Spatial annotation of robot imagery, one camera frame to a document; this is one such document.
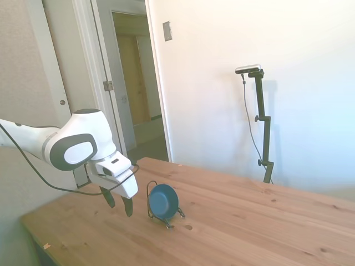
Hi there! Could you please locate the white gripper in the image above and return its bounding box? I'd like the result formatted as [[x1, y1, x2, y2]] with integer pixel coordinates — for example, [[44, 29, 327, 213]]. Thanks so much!
[[87, 162, 139, 218]]

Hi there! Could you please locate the dark blue bowl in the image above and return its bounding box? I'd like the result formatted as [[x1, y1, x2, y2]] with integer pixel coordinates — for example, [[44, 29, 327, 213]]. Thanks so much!
[[149, 183, 180, 220]]

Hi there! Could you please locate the wooden hallway door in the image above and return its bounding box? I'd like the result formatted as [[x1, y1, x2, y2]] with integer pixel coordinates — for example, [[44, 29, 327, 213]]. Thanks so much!
[[116, 35, 152, 127]]

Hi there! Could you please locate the grey open door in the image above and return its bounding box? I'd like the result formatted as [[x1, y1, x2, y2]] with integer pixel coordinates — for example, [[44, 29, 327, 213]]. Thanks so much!
[[93, 0, 137, 157]]

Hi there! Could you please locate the white closed door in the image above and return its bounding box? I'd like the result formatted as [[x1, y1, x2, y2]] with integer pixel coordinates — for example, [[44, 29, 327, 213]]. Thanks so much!
[[41, 0, 98, 119]]

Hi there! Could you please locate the black wire dish rack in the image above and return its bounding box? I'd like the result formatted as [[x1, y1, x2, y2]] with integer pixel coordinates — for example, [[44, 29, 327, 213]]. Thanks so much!
[[146, 180, 186, 229]]

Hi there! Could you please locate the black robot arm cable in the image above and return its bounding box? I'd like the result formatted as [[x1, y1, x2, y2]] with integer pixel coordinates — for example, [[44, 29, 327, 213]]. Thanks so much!
[[0, 121, 140, 196]]

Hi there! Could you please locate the black camera stand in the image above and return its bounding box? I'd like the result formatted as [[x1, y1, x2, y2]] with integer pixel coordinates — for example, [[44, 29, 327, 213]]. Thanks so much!
[[247, 69, 276, 185]]

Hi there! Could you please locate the grey wall switch plate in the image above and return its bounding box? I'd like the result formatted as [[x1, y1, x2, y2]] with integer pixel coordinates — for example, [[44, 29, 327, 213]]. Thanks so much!
[[162, 21, 173, 43]]

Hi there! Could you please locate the grey stereo camera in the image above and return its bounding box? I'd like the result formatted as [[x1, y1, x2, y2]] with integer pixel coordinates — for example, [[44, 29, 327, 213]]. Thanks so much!
[[235, 63, 262, 75]]

